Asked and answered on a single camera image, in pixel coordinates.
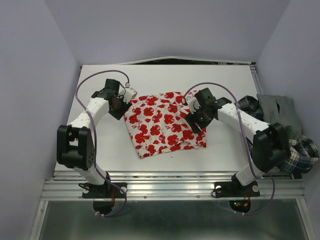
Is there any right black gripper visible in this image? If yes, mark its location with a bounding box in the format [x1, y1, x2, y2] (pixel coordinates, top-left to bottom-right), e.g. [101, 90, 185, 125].
[183, 104, 213, 134]

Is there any red poppy floral skirt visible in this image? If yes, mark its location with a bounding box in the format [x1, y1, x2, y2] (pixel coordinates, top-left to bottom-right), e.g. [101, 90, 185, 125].
[124, 91, 207, 159]

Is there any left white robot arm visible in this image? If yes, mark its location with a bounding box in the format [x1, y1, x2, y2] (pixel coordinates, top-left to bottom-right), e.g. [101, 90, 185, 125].
[56, 79, 137, 197]

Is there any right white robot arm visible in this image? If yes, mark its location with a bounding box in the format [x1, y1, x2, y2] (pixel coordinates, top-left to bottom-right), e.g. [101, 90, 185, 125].
[182, 88, 291, 195]

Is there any grey skirt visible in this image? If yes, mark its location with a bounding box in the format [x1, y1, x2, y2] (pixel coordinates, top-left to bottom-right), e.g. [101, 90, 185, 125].
[257, 94, 302, 141]

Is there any navy plaid skirt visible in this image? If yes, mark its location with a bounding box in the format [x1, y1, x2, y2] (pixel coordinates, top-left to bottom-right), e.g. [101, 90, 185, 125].
[238, 95, 320, 174]

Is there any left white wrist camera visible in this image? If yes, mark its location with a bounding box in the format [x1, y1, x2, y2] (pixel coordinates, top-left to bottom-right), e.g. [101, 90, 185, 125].
[118, 87, 138, 104]

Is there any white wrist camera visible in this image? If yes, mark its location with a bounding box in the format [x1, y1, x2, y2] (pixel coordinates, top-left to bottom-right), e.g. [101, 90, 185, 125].
[185, 95, 201, 113]
[118, 87, 138, 104]

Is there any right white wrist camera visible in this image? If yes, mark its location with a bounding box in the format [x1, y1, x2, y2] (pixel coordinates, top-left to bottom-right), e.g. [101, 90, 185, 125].
[185, 95, 201, 113]

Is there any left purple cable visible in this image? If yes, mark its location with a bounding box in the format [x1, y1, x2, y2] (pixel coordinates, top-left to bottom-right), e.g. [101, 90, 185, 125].
[75, 70, 131, 218]

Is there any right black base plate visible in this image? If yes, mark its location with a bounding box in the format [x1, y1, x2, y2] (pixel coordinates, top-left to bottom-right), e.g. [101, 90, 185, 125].
[211, 181, 260, 198]

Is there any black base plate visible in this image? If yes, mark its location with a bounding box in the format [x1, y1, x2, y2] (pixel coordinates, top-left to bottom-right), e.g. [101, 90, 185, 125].
[211, 181, 260, 198]
[78, 182, 125, 199]

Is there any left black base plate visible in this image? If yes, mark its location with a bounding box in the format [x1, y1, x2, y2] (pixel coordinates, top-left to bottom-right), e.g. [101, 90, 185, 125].
[78, 182, 125, 199]

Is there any aluminium frame rail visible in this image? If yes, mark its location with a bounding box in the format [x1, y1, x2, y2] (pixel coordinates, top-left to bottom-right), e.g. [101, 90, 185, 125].
[40, 170, 305, 201]

